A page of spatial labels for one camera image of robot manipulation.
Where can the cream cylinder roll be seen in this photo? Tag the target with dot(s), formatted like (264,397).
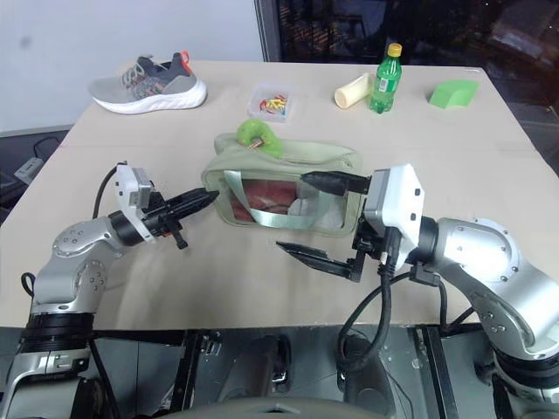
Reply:
(351,92)

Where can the clear box of coloured clips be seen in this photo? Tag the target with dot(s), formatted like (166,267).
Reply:
(274,104)

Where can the dark window frame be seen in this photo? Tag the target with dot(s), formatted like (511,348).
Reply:
(264,30)

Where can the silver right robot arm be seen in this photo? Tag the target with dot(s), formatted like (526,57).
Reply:
(493,270)

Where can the green zip pouch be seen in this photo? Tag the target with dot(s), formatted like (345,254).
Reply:
(297,159)

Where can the grey knit sneaker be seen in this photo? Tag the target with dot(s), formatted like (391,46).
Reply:
(148,89)

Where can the green foam block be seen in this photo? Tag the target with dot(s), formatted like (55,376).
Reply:
(452,94)

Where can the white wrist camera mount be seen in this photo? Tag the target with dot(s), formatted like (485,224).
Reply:
(126,192)
(399,205)

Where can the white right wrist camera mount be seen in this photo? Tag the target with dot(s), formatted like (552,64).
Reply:
(399,205)

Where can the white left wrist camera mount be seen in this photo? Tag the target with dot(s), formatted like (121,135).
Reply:
(126,192)

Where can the grey power strip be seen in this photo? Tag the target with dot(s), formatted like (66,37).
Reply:
(27,168)

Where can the dark rounded shape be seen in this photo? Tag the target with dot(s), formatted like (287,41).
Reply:
(364,375)

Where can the beige rounded shape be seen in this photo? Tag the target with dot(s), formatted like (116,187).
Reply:
(288,412)

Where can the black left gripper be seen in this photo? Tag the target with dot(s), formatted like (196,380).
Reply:
(162,220)

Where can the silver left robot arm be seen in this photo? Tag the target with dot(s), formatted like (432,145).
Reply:
(74,262)

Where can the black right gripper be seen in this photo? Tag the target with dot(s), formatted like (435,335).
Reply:
(375,246)

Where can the green plastic soda bottle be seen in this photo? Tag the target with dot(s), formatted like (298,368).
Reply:
(384,85)

